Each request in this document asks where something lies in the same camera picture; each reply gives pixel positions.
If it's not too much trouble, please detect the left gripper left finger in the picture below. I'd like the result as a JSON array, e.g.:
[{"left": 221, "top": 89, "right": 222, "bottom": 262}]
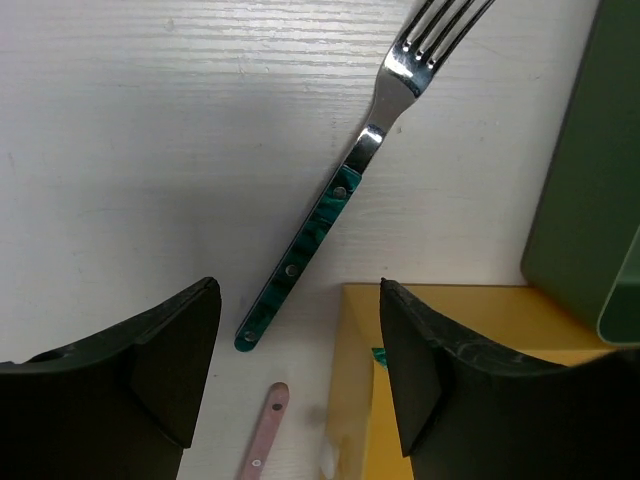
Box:
[{"left": 1, "top": 277, "right": 221, "bottom": 479}]

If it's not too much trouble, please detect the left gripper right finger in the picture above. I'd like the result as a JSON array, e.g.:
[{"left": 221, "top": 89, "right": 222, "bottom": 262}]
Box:
[{"left": 380, "top": 280, "right": 639, "bottom": 479}]

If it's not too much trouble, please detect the green handled knife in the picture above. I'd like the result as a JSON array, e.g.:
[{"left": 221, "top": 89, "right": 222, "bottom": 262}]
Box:
[{"left": 371, "top": 347, "right": 388, "bottom": 371}]

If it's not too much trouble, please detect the yellow container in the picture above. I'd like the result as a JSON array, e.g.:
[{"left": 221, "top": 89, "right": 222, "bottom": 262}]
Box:
[{"left": 320, "top": 284, "right": 612, "bottom": 479}]

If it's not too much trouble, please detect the green container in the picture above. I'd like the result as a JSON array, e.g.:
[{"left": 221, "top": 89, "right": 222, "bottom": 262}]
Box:
[{"left": 520, "top": 1, "right": 639, "bottom": 346}]

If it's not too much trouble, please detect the pink handled spoon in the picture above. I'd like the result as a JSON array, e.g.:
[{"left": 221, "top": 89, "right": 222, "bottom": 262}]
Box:
[{"left": 237, "top": 382, "right": 290, "bottom": 480}]

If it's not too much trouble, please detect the green handled fork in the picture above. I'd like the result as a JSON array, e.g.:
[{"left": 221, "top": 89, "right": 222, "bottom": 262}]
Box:
[{"left": 234, "top": 0, "right": 494, "bottom": 352}]

